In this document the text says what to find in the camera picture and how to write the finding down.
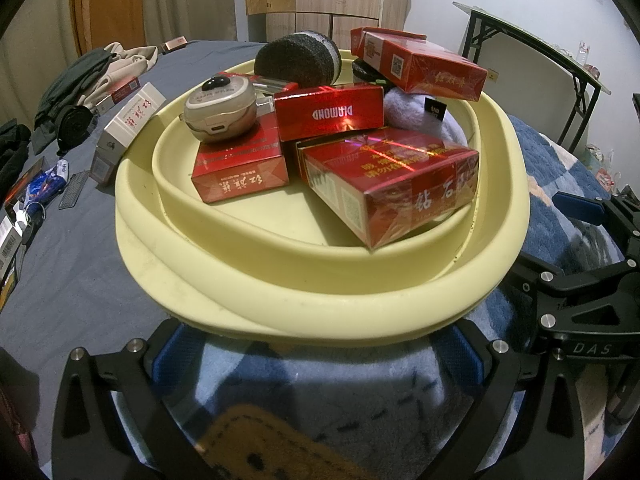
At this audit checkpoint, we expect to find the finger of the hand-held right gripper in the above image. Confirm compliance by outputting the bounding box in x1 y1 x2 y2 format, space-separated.
551 191 640 262
515 252 640 312

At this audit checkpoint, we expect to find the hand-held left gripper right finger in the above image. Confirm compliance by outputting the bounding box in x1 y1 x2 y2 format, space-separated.
439 324 588 480

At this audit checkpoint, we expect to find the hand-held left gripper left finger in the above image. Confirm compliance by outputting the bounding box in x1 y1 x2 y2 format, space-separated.
50 321 213 480

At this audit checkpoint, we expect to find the pale yellow plastic basin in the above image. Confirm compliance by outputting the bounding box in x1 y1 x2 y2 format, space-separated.
115 55 531 347

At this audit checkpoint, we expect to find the large red cigarette box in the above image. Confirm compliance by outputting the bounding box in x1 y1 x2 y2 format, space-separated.
295 127 481 251

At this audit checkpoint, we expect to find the light blue plush item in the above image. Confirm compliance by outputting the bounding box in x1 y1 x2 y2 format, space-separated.
382 86 475 147

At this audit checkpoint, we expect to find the red cigarette box with barcode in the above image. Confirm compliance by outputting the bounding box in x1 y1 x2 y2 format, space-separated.
360 31 489 104

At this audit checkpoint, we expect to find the red cigarette box gold print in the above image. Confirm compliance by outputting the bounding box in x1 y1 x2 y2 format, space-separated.
191 110 290 205

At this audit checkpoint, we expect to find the beige round earbud case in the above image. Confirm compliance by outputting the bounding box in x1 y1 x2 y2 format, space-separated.
179 73 259 142

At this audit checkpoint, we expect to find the glossy red cigarette box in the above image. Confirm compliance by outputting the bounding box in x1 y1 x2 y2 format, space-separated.
273 85 385 142

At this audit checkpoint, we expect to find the black round sponge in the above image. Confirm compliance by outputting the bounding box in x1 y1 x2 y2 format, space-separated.
254 30 344 89

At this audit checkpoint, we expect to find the blue white checkered blanket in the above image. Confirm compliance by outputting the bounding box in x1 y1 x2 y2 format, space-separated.
165 115 640 480

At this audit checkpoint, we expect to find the grey bed sheet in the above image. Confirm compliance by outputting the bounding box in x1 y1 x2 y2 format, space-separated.
0 40 271 361

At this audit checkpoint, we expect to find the black folding table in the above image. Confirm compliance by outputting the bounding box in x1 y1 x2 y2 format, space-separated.
451 1 614 155

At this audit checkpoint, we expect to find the black ribbed strip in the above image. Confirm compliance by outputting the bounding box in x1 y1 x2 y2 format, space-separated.
58 171 90 210

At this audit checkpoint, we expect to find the white barcode box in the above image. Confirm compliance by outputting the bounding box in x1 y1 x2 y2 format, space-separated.
0 212 26 286

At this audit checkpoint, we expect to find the blue white tube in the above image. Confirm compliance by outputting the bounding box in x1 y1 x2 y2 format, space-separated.
26 159 69 202

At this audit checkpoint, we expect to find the red black box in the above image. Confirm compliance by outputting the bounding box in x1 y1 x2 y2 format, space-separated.
2 156 47 211

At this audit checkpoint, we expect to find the red white cigarette box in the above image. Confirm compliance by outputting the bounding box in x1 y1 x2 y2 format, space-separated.
94 76 142 117

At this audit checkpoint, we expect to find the pile of clothes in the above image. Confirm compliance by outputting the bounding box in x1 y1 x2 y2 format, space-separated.
34 42 160 127

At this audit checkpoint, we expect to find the beige curtain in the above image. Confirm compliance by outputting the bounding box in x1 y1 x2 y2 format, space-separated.
0 0 81 126

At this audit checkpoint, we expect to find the orange wooden door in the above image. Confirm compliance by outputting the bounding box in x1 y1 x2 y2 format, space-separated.
69 0 151 57

